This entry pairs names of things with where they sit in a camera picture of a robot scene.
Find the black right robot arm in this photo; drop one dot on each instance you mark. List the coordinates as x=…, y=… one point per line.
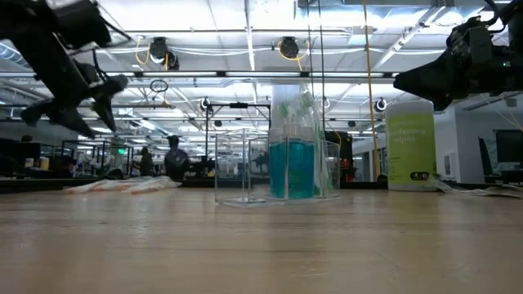
x=515, y=12

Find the person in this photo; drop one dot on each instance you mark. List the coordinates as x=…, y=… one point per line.
x=146, y=163
x=176, y=161

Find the black monitor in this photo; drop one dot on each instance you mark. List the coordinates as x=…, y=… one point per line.
x=508, y=147

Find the clear plastic bag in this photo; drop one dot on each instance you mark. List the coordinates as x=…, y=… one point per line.
x=235, y=201

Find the ceiling light strip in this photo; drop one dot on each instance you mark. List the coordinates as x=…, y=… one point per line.
x=347, y=74
x=263, y=74
x=180, y=74

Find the yellow container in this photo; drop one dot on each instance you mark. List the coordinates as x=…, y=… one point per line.
x=44, y=163

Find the black aluminium table frame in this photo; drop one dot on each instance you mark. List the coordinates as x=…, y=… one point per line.
x=32, y=185

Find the clear plastic wrapper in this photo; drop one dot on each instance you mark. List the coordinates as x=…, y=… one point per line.
x=470, y=191

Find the green disinfecting wipes canister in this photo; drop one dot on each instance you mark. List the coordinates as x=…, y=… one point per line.
x=410, y=163

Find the black background station frame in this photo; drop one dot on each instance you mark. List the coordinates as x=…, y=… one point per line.
x=239, y=105

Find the black machine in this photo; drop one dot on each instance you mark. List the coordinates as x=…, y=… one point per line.
x=345, y=155

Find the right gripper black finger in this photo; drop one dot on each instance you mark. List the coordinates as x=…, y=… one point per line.
x=433, y=81

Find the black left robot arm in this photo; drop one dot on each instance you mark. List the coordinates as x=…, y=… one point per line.
x=24, y=16

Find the green and white toothbrush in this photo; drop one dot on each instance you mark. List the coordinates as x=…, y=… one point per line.
x=284, y=111
x=323, y=175
x=306, y=100

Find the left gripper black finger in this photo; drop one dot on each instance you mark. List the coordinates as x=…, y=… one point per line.
x=107, y=92
x=57, y=114

